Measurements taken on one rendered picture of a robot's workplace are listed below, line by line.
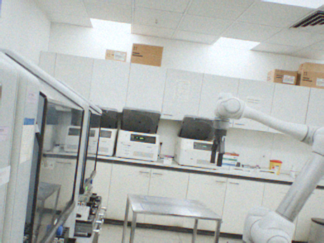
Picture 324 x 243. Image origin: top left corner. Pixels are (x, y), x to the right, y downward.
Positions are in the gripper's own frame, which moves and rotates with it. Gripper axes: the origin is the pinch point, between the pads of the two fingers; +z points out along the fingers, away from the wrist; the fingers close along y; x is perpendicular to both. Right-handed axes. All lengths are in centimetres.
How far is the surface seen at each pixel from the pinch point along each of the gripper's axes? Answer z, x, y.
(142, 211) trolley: 38, 38, 15
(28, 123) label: -14, 75, -110
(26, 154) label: -7, 75, -109
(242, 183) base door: 44, -105, 219
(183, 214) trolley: 38.0, 11.1, 17.5
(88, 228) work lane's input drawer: 41, 68, -17
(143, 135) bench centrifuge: -3, 32, 226
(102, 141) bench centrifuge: 11, 85, 219
